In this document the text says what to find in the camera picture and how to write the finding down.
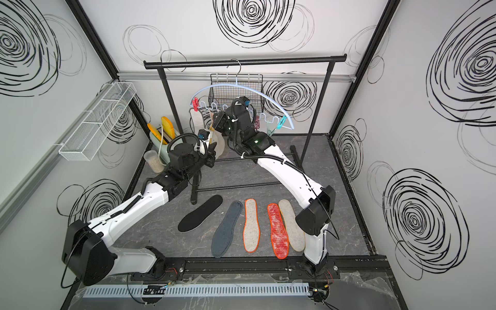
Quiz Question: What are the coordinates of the black foam insole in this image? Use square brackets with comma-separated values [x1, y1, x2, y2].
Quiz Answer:
[178, 195, 223, 233]

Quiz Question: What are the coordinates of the dark grey felt insole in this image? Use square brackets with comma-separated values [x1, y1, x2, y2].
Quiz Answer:
[211, 201, 243, 258]

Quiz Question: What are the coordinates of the white orange-edged insole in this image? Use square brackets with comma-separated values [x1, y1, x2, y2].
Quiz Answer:
[243, 198, 260, 253]

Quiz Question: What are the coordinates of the red orange-edged insole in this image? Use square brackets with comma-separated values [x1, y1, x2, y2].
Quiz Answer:
[267, 204, 289, 260]

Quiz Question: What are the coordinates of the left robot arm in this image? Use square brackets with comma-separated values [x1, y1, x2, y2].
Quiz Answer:
[61, 130, 216, 286]

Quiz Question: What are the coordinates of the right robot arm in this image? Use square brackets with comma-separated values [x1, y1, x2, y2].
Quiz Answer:
[212, 96, 336, 271]

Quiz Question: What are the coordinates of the purple clothespin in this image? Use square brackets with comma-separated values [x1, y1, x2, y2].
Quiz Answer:
[253, 115, 260, 130]

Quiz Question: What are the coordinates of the red clothespin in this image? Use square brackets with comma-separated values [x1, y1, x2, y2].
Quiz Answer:
[192, 97, 199, 112]

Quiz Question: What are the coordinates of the mint clothespin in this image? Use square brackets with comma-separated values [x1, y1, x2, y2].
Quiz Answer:
[267, 122, 276, 136]

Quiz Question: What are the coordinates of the teal clothespin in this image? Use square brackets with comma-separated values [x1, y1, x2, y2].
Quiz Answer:
[274, 116, 287, 130]

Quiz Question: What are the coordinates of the mint green toaster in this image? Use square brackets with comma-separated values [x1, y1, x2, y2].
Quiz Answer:
[149, 133, 173, 164]

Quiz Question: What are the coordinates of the yellow insole in toaster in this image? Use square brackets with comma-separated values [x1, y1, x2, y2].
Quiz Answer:
[161, 116, 176, 140]

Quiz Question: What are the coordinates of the clear plastic cup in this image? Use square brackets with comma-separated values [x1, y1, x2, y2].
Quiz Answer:
[143, 150, 165, 174]

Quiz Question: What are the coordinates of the orange-yellow insole in toaster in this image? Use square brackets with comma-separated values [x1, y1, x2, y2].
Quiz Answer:
[147, 123, 168, 145]

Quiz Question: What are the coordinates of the black wire basket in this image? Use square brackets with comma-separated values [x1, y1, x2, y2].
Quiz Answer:
[208, 74, 266, 114]

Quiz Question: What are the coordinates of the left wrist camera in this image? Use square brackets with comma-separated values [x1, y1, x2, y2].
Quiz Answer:
[197, 129, 211, 154]

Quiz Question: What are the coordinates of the white mesh wall shelf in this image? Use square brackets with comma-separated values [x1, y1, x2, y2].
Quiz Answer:
[59, 81, 137, 161]

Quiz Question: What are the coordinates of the white slotted cable duct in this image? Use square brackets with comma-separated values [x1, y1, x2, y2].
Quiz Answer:
[83, 283, 311, 299]

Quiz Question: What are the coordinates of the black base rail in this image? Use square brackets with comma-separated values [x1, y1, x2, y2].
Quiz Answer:
[125, 255, 393, 283]

